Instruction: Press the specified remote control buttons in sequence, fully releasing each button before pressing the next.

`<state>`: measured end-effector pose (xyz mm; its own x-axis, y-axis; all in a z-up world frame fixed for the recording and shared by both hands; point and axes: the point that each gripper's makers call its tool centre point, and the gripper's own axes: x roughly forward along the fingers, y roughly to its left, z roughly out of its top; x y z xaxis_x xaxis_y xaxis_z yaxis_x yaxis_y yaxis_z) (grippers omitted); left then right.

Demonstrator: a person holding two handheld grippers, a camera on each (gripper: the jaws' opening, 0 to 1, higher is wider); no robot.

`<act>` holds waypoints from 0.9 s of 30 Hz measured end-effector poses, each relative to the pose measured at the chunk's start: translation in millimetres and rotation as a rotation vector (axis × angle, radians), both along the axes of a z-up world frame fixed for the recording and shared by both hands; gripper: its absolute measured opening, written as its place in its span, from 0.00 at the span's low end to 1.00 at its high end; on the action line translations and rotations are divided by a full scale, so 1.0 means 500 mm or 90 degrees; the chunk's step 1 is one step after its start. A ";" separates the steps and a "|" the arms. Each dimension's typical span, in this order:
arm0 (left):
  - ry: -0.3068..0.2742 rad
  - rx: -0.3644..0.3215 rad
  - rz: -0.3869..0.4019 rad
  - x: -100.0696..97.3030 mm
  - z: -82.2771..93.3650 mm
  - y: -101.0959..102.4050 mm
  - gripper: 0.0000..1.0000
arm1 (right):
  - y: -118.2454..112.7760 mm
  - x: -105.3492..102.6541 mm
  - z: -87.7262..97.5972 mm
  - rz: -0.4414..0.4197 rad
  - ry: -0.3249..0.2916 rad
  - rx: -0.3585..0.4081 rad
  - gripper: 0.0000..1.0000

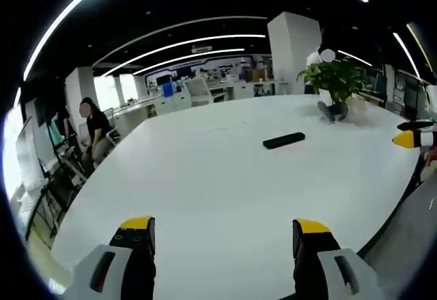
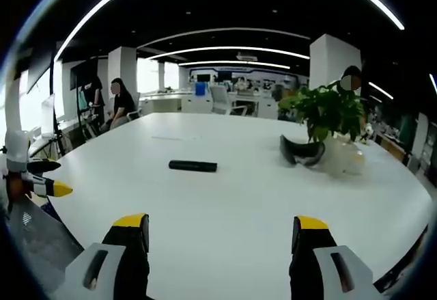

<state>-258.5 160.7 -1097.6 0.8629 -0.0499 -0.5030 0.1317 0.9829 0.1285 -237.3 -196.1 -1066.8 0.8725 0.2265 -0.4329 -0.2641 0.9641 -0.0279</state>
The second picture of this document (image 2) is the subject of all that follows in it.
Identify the white office chair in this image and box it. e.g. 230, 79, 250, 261
208, 85, 249, 115
126, 92, 143, 122

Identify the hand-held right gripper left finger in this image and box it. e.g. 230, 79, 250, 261
51, 213, 150, 300

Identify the clear glass plant vase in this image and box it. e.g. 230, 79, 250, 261
319, 134, 366, 177

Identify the green potted plant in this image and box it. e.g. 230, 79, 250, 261
278, 80, 368, 143

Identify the black curved headset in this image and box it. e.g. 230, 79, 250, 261
279, 134, 326, 167

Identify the black tripod stand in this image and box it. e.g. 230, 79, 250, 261
47, 105, 74, 159

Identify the black marker pen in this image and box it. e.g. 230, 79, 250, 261
168, 159, 219, 174

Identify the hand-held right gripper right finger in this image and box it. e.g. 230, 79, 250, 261
289, 215, 383, 300

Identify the small panda figurine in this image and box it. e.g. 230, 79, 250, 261
360, 124, 374, 146

